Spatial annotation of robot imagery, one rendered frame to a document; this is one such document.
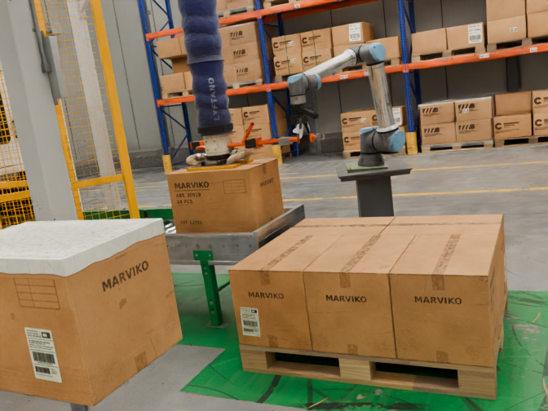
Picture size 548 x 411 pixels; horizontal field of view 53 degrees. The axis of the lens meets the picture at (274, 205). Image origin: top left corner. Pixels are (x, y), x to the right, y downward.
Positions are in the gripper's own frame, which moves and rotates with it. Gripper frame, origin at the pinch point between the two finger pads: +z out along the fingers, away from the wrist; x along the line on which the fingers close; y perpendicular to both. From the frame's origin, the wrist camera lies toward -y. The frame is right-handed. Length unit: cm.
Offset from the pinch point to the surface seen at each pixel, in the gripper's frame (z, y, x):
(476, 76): -15, -35, -841
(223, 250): 58, 46, 37
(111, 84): -45, 99, 45
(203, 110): -24, 60, 12
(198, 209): 36, 69, 21
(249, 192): 26.9, 31.4, 21.8
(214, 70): -46, 51, 7
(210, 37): -66, 50, 8
